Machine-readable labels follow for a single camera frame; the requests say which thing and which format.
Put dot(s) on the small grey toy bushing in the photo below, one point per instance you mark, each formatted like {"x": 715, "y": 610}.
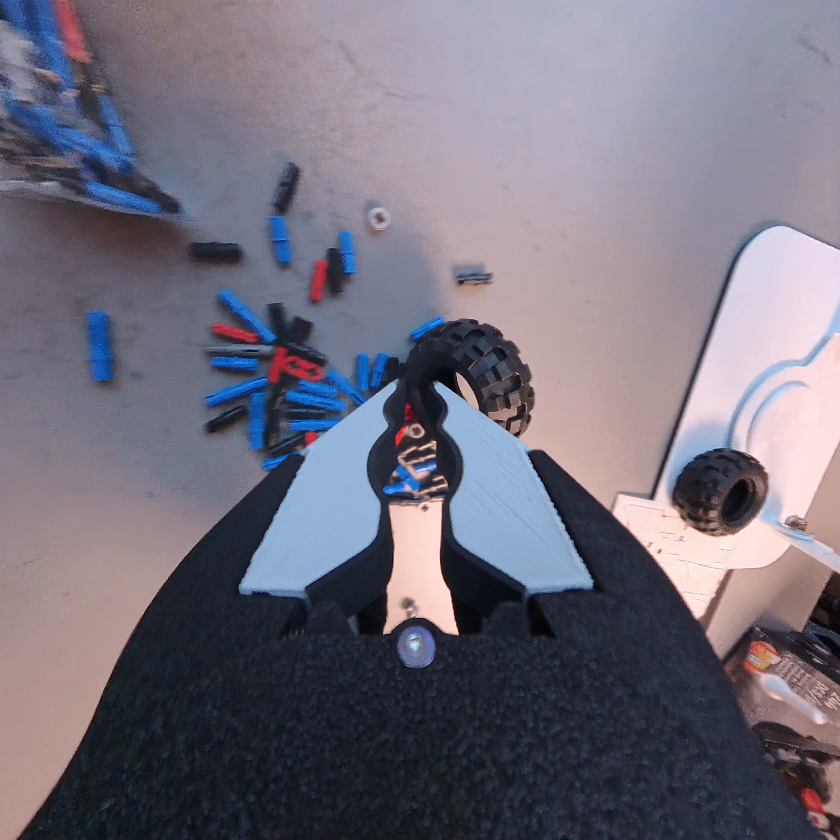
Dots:
{"x": 378, "y": 217}

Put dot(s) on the blue toy pin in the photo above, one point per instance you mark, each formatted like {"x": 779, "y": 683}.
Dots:
{"x": 100, "y": 345}

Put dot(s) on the toy truck set box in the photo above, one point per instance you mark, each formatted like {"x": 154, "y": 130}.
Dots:
{"x": 788, "y": 696}

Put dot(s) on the grey desk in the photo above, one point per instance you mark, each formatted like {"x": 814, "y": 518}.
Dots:
{"x": 525, "y": 131}

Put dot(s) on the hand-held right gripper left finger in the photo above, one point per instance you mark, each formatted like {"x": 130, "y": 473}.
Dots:
{"x": 315, "y": 519}

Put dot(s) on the black toy tyre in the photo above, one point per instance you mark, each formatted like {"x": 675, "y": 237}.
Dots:
{"x": 492, "y": 361}
{"x": 696, "y": 505}

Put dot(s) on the long black toy pin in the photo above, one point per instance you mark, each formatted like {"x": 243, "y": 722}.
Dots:
{"x": 214, "y": 251}

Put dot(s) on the white sticker sheet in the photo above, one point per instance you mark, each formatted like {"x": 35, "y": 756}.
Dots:
{"x": 676, "y": 558}

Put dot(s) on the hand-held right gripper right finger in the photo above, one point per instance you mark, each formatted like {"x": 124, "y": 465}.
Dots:
{"x": 519, "y": 512}

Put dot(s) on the large pile of toy pins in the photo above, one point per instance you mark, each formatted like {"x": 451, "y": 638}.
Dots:
{"x": 295, "y": 394}

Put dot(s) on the grey toy connector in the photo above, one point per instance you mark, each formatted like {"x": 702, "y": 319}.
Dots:
{"x": 473, "y": 274}

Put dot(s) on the clear plastic bag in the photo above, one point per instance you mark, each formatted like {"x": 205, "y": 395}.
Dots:
{"x": 20, "y": 79}

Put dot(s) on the small cluster of toy pins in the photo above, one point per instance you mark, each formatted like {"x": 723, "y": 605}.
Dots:
{"x": 79, "y": 145}

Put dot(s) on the white desk lamp stand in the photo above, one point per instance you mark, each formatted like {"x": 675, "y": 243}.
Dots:
{"x": 775, "y": 315}

